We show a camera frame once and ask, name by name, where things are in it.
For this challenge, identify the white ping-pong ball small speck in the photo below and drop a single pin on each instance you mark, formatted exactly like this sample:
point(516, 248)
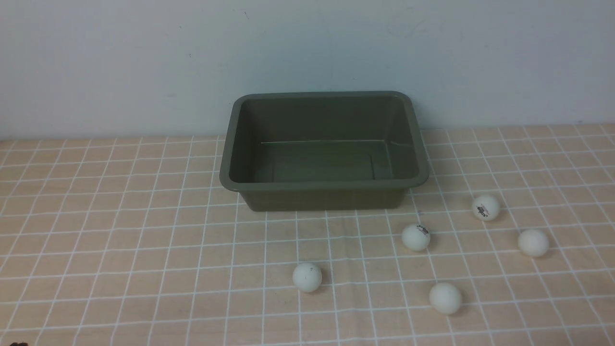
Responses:
point(307, 277)

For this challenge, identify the white ping-pong ball black print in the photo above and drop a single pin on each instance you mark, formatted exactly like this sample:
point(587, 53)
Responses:
point(416, 237)

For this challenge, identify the white ping-pong ball with logo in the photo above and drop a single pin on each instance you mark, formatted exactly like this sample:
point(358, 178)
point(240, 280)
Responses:
point(486, 207)

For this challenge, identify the white ping-pong ball front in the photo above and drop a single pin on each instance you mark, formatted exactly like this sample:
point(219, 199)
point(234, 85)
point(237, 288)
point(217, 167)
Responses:
point(445, 298)

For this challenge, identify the plain white ping-pong ball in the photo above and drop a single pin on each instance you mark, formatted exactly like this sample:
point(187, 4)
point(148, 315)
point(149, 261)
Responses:
point(533, 243)

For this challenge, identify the olive green plastic bin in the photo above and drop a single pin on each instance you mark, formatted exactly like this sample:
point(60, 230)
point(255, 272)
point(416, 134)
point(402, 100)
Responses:
point(354, 150)

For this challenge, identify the beige checkered tablecloth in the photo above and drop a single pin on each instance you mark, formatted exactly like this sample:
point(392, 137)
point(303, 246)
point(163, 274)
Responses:
point(134, 242)

